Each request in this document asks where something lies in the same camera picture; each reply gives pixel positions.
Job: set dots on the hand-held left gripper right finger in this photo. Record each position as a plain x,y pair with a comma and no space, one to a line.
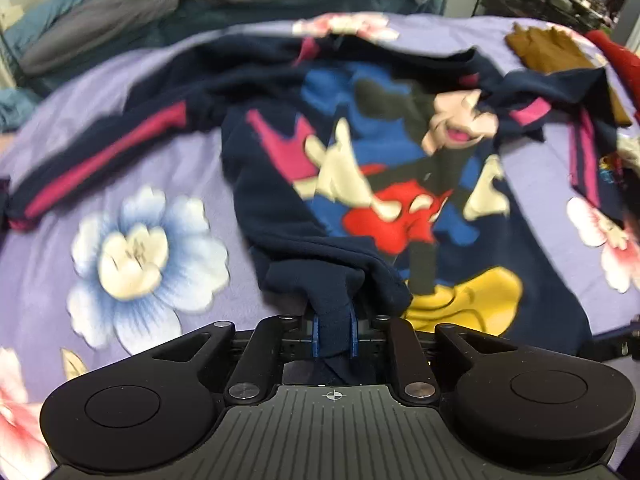
352,334

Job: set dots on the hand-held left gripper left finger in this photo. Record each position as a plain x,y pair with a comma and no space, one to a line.
316,336

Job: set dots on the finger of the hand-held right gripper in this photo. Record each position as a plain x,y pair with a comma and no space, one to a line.
625,342

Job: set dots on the navy cartoon print sweatshirt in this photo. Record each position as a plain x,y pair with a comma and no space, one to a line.
272,195

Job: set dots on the navy pink-striped garment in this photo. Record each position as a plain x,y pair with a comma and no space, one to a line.
585,160

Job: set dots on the purple floral bedsheet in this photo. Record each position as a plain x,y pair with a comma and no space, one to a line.
195,180

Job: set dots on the red cloth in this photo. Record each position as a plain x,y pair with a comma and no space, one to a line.
617,60

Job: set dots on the brown cloth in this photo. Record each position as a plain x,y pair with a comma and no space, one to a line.
545,50

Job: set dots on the dark blue pleated cloth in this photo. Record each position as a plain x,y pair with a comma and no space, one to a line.
310,10

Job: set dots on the teal blue cloth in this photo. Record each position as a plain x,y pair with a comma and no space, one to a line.
35,20

